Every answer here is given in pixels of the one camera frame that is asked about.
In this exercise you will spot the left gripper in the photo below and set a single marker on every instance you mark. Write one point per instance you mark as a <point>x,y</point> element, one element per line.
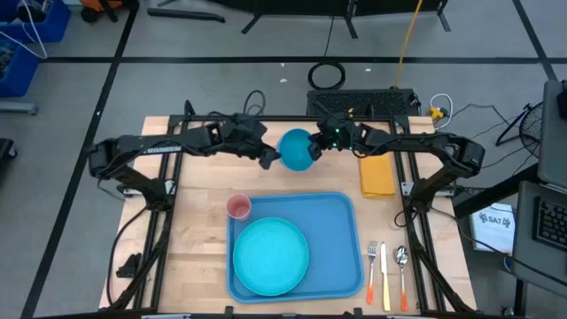
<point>241,133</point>

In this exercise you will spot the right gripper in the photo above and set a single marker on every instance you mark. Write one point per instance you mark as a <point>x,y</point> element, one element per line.
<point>341,133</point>

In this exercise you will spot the blue plastic bowl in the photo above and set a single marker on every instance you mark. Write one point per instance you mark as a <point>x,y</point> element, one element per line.
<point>294,150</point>

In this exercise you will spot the pink plastic cup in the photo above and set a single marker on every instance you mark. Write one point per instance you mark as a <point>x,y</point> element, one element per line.
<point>239,207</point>

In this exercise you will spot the yellow cloth napkin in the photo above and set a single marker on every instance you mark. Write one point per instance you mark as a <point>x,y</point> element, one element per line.
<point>376,177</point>

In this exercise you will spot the teal plastic plate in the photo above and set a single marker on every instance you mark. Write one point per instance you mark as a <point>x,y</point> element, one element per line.
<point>270,257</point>

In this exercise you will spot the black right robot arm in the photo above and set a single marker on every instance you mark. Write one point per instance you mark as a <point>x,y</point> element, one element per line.
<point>443,144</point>

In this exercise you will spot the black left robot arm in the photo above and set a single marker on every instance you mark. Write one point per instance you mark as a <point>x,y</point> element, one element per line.
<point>146,146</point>

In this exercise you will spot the blue plastic tray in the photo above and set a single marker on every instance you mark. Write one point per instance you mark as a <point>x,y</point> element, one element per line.
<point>332,239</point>

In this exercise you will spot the yellow power plug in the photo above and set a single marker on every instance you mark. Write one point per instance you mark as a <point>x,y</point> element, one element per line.
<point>436,113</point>

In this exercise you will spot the black partition screen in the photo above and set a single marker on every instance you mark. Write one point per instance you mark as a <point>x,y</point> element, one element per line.
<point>350,17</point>

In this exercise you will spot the black bar on floor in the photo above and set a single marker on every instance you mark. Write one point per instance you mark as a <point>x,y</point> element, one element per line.
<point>186,14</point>

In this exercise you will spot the white SA7 paper sheet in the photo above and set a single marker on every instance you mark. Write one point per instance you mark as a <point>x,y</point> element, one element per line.
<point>491,228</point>

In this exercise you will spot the orange and black equipment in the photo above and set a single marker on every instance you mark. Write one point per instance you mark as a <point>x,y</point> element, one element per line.
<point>99,5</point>

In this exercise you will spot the grey desk with keyboard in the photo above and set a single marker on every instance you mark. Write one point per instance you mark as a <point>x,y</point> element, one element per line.
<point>527,248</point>

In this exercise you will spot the black keyboard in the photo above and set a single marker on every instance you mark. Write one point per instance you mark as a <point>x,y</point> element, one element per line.
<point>551,223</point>

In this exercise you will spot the large blue storage bin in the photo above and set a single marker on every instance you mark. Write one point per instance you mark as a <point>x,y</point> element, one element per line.
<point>53,24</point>

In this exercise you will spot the small blue storage bin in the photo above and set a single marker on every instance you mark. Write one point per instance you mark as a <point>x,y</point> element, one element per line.
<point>20,71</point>

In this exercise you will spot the black metal table frame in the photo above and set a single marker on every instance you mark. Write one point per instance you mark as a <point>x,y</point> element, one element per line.
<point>283,118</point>

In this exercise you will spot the black bracket mount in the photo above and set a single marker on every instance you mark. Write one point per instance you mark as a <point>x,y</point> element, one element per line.
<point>130,266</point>

